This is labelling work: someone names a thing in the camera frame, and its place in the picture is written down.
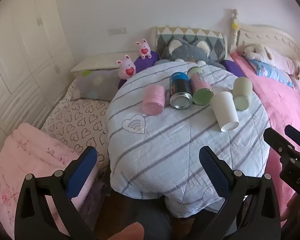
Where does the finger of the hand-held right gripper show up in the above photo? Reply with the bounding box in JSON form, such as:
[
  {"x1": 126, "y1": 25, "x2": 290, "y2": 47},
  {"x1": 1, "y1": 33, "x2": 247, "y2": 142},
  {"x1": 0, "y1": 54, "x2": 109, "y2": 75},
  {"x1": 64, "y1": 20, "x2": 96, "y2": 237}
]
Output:
[
  {"x1": 263, "y1": 127, "x2": 295, "y2": 161},
  {"x1": 284, "y1": 124, "x2": 300, "y2": 153}
]

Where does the pink ribbed cup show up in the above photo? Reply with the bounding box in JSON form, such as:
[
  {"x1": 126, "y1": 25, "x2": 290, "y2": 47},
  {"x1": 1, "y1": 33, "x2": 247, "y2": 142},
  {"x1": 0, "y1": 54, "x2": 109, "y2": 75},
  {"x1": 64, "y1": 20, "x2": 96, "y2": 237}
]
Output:
[{"x1": 142, "y1": 84, "x2": 167, "y2": 116}]

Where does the white wardrobe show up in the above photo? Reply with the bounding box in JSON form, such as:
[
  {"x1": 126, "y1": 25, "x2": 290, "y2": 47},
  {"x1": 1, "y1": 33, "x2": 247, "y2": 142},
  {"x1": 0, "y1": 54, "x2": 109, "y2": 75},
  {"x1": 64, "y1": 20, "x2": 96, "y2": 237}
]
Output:
[{"x1": 0, "y1": 0, "x2": 77, "y2": 163}]

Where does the white wall switch plate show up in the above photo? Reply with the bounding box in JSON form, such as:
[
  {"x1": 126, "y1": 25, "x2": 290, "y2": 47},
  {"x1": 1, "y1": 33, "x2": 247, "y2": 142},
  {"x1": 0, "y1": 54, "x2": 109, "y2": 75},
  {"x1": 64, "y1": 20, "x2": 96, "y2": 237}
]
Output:
[{"x1": 107, "y1": 27, "x2": 128, "y2": 36}]

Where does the diamond patchwork cushion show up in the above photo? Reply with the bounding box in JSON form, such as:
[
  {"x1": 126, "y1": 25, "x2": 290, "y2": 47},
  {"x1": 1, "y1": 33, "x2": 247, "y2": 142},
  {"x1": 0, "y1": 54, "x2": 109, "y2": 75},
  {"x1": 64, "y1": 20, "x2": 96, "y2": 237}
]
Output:
[{"x1": 156, "y1": 27, "x2": 228, "y2": 62}]

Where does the white bedside bench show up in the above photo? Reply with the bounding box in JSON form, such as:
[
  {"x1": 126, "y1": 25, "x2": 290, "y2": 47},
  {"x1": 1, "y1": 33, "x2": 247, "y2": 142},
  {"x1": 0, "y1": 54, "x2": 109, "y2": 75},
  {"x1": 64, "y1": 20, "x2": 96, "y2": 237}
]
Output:
[{"x1": 70, "y1": 52, "x2": 140, "y2": 73}]

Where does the pale green cup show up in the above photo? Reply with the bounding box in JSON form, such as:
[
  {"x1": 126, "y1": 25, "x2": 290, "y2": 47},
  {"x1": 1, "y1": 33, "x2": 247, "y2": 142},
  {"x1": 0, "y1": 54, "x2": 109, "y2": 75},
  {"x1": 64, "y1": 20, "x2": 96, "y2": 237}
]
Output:
[{"x1": 233, "y1": 77, "x2": 253, "y2": 111}]

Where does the blue printed pillow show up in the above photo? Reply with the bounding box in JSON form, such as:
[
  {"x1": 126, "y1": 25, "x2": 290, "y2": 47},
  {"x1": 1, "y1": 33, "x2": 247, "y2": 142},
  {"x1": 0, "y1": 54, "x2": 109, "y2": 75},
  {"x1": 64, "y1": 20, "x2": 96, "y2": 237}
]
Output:
[{"x1": 250, "y1": 60, "x2": 294, "y2": 88}]

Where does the grey dotted pillow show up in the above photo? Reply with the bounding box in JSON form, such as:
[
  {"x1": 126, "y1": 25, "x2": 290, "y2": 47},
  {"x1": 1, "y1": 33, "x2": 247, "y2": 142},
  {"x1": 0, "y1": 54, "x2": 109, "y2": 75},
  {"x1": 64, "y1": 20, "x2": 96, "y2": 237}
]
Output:
[{"x1": 72, "y1": 69, "x2": 120, "y2": 102}]

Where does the cream wooden headboard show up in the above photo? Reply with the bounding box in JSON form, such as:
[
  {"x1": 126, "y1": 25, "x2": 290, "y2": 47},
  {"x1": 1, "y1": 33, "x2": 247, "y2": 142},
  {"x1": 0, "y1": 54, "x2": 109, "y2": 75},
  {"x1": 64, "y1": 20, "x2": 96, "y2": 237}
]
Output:
[{"x1": 230, "y1": 9, "x2": 300, "y2": 64}]

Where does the pink cup with green base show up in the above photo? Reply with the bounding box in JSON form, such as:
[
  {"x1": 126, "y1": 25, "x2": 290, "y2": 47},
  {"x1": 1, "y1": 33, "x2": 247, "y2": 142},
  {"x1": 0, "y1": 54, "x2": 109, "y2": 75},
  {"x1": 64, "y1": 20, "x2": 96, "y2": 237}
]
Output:
[{"x1": 187, "y1": 66, "x2": 214, "y2": 105}]

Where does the grey cat plush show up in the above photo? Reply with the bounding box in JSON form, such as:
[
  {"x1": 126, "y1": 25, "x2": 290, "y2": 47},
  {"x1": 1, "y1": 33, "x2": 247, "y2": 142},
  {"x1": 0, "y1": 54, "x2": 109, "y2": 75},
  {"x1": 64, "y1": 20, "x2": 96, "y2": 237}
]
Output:
[{"x1": 154, "y1": 37, "x2": 227, "y2": 70}]

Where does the heart print bed sheet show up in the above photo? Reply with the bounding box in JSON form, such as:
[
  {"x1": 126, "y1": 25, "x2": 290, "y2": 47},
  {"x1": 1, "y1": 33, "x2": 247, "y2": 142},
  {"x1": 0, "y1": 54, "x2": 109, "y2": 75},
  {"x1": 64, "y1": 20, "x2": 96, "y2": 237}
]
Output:
[{"x1": 41, "y1": 80, "x2": 113, "y2": 160}]

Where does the pink bedspread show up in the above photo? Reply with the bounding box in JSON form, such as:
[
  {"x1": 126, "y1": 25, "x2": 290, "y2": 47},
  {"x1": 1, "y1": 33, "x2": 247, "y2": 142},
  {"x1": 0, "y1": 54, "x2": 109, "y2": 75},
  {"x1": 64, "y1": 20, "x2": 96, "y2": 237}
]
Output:
[{"x1": 230, "y1": 52, "x2": 300, "y2": 200}]

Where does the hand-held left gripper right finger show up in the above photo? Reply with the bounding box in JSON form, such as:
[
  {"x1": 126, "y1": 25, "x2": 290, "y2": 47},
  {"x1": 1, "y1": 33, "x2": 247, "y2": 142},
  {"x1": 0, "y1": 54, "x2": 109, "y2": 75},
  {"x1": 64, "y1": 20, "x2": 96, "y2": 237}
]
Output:
[{"x1": 190, "y1": 145, "x2": 282, "y2": 240}]

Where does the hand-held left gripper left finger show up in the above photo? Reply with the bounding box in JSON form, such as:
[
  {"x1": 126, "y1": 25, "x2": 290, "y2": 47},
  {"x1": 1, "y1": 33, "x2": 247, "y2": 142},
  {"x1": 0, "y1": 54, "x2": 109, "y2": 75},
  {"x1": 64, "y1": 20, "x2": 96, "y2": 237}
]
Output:
[{"x1": 14, "y1": 146, "x2": 108, "y2": 240}]

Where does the striped light blue quilt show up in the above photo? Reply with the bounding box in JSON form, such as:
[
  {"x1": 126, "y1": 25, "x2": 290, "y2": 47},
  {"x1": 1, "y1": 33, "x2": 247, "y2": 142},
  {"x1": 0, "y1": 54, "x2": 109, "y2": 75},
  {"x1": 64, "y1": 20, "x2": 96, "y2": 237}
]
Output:
[{"x1": 105, "y1": 61, "x2": 272, "y2": 218}]

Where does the white paper cup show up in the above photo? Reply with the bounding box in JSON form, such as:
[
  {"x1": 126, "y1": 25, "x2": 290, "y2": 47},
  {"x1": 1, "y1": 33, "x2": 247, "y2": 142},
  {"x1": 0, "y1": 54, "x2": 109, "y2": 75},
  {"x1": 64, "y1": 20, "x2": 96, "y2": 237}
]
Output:
[{"x1": 210, "y1": 91, "x2": 240, "y2": 132}]

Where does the small pink bunny plush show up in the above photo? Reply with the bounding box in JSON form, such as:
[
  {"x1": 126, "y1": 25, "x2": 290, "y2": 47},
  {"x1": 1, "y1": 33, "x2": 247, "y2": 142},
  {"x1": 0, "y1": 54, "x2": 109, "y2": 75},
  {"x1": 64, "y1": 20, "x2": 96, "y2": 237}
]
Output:
[{"x1": 136, "y1": 39, "x2": 151, "y2": 59}]

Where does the purple pillow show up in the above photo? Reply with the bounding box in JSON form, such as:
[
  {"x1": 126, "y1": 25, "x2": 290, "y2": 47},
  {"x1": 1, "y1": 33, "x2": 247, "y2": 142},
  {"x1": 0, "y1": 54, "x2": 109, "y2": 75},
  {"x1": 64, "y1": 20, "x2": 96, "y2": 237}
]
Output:
[
  {"x1": 221, "y1": 59, "x2": 245, "y2": 78},
  {"x1": 119, "y1": 50, "x2": 159, "y2": 88}
]

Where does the white and pink plush toy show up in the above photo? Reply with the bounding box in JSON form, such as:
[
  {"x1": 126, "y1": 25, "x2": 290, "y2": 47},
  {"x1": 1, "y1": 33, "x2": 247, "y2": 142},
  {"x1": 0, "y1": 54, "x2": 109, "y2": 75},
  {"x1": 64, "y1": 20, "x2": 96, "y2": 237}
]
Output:
[{"x1": 243, "y1": 44, "x2": 300, "y2": 80}]

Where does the folded pink floral blanket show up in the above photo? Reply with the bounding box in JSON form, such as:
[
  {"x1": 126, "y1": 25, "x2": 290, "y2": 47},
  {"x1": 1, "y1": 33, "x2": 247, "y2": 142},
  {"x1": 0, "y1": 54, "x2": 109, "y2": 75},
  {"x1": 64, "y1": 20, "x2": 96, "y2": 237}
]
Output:
[{"x1": 0, "y1": 122, "x2": 100, "y2": 233}]

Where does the large pink bunny plush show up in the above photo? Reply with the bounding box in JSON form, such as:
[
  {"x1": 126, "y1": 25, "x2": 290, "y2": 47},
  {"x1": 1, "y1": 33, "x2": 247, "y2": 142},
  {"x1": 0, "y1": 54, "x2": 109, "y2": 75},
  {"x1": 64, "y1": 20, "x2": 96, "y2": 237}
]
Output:
[{"x1": 116, "y1": 54, "x2": 136, "y2": 80}]

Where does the person's right hand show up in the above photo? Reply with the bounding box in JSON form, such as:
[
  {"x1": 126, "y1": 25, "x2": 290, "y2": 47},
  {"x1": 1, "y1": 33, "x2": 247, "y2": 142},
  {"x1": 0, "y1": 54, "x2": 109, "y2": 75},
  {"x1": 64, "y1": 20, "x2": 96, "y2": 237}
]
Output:
[{"x1": 281, "y1": 192, "x2": 300, "y2": 228}]

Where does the blue metal can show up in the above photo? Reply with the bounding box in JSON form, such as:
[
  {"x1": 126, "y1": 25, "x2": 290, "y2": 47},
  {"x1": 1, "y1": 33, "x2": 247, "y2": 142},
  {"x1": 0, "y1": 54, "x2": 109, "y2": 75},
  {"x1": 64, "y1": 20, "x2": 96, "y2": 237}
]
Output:
[{"x1": 169, "y1": 72, "x2": 193, "y2": 110}]

